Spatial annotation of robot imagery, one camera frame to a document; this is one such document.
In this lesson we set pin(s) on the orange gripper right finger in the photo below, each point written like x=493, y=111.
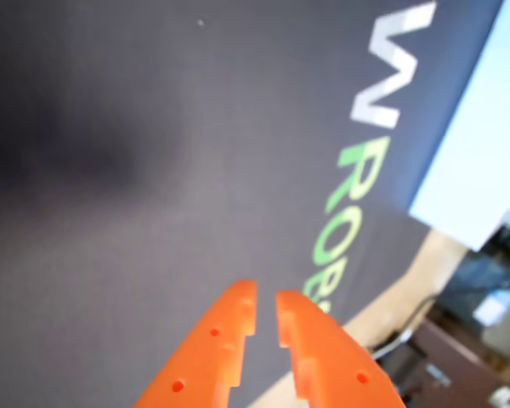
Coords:
x=331, y=365

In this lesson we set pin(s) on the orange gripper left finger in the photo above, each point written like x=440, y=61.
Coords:
x=204, y=357

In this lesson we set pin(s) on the dark brown furniture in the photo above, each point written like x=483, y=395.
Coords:
x=459, y=361

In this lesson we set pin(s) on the dark mat WOWROBO print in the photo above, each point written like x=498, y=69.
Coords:
x=195, y=127

